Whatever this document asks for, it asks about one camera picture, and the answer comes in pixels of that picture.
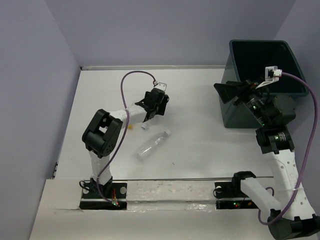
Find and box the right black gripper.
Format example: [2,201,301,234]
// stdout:
[213,77,272,127]

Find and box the clear long bottle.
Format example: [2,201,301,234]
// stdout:
[141,122,149,131]

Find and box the clear crushed bottle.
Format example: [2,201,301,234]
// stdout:
[134,130,172,162]

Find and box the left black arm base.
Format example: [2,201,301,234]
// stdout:
[79,179,128,211]

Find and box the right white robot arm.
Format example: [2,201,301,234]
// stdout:
[214,80,320,240]

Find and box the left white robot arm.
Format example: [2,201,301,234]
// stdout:
[82,83,169,198]

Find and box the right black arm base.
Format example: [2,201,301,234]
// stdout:
[212,171,258,210]

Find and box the dark green plastic bin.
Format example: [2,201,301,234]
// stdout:
[220,39,309,129]

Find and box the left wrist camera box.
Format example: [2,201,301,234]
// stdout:
[153,82,167,93]

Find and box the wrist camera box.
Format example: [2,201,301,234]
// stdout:
[153,82,167,93]
[256,65,283,89]

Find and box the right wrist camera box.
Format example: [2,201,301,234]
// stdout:
[256,65,283,89]

